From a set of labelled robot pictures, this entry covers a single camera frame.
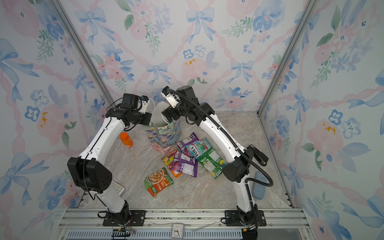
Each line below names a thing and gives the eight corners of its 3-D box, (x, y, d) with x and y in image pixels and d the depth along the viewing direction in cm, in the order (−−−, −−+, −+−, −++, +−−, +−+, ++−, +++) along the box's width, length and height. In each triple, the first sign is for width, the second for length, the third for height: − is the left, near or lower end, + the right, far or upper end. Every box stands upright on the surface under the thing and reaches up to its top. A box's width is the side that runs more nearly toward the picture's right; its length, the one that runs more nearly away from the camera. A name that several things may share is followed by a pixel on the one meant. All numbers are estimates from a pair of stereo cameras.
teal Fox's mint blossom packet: (195, 159, 94) (195, 157, 92) (186, 147, 99) (186, 145, 98) (213, 147, 99) (214, 146, 98) (204, 137, 105) (204, 135, 103)
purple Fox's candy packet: (170, 171, 91) (169, 167, 87) (176, 155, 98) (175, 150, 94) (196, 177, 89) (196, 173, 84) (200, 160, 96) (200, 155, 91)
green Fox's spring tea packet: (214, 178, 89) (215, 176, 86) (198, 161, 96) (198, 158, 93) (228, 166, 94) (229, 163, 91) (212, 150, 101) (212, 147, 98)
